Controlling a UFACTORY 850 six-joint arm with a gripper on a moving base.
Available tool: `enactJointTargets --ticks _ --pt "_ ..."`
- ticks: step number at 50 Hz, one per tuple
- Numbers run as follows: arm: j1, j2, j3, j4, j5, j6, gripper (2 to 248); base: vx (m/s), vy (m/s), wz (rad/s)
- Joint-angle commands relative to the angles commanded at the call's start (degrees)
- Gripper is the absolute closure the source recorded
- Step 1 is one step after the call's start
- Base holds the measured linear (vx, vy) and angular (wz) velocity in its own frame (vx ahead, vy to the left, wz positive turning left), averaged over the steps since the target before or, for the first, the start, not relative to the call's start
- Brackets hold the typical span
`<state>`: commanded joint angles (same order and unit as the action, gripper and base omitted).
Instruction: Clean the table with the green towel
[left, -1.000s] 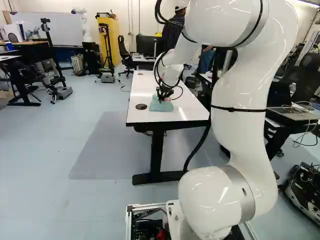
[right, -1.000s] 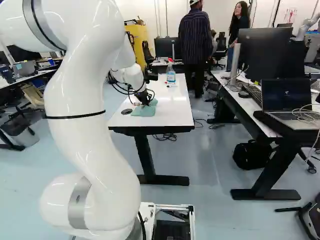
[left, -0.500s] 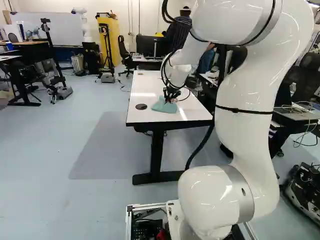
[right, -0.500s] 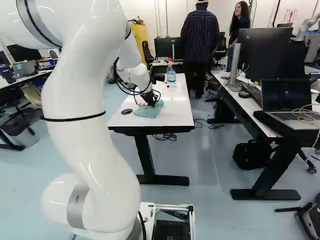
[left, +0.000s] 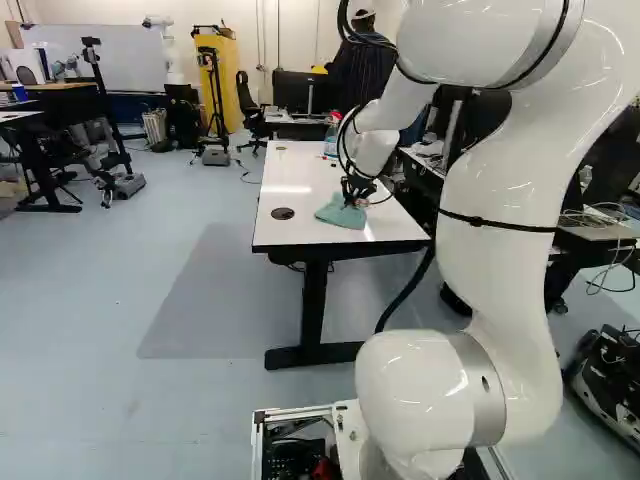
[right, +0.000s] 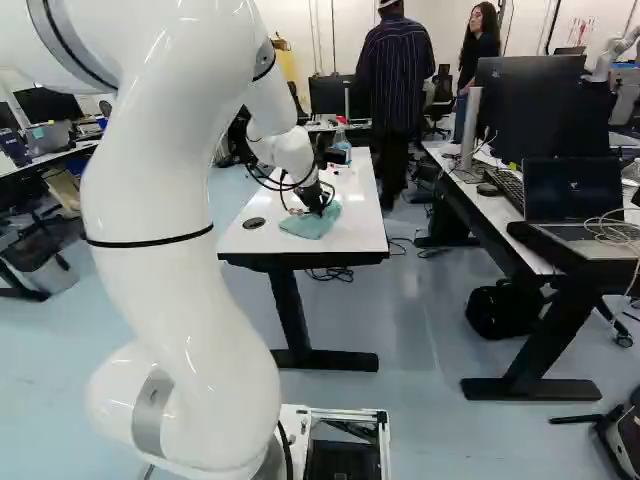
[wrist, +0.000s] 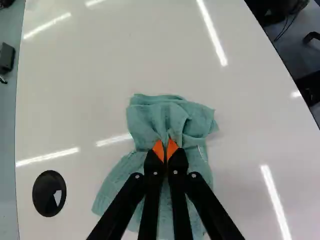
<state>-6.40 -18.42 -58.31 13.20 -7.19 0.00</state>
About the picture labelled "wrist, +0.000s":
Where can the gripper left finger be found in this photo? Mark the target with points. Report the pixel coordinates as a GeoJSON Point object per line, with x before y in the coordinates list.
{"type": "Point", "coordinates": [151, 180]}

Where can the white table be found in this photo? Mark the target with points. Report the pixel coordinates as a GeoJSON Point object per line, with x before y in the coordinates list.
{"type": "Point", "coordinates": [125, 75]}

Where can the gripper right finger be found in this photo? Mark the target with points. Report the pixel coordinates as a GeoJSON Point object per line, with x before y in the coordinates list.
{"type": "Point", "coordinates": [178, 180]}

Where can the black box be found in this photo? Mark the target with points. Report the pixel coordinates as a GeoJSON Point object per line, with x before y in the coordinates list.
{"type": "Point", "coordinates": [6, 58]}

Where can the green towel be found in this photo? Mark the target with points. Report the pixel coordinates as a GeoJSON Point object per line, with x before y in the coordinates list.
{"type": "Point", "coordinates": [172, 117]}

